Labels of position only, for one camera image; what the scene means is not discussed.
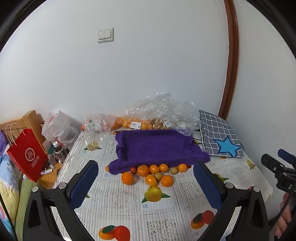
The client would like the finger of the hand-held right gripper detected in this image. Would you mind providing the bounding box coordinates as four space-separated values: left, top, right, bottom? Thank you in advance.
278 148 296 168
261 153 287 173

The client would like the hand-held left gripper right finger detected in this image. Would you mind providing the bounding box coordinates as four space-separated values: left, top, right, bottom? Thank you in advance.
193 161 270 241

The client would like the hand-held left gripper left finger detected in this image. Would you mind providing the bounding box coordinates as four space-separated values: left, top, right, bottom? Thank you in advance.
22 160 99 241

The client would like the cluster of tangerines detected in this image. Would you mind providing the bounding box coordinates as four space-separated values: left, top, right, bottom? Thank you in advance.
121 163 188 188

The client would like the purple towel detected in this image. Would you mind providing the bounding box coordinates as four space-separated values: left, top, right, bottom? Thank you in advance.
108 129 211 175

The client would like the person's right hand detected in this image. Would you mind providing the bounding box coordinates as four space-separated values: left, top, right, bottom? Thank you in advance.
274 193 296 240

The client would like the wooden nightstand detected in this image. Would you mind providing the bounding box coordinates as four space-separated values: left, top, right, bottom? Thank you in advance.
38 160 63 189

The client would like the plastic bottle with white cap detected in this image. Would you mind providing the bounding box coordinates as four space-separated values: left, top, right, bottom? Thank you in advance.
52 141 70 164

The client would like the grey checked bag with star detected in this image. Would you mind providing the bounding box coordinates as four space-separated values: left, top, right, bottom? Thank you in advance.
199 110 245 158

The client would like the small clear plastic bag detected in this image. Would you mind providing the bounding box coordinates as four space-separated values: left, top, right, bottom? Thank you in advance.
83 113 117 151

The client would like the white plastic bag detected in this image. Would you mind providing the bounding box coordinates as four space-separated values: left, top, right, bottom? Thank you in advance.
42 109 80 149

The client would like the red paper bag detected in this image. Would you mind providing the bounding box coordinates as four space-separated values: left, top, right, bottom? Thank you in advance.
5 123 49 183

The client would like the colourful quilt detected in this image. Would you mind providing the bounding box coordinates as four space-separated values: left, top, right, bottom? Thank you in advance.
0 151 40 241

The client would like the clear bag of oranges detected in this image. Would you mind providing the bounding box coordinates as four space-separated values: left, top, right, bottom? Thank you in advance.
111 115 154 131

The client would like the wooden headboard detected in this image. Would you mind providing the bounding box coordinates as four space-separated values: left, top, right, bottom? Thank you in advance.
0 110 47 149

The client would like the large crumpled clear plastic bag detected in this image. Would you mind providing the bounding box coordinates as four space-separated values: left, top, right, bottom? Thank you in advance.
125 90 200 136

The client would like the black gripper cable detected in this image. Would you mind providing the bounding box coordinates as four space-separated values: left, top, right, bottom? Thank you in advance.
269 196 291 231

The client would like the brown wooden door frame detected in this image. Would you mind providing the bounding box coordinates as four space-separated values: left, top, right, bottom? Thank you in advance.
217 0 239 121

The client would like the white light switch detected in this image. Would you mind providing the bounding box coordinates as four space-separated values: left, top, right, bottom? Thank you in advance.
97 27 114 44

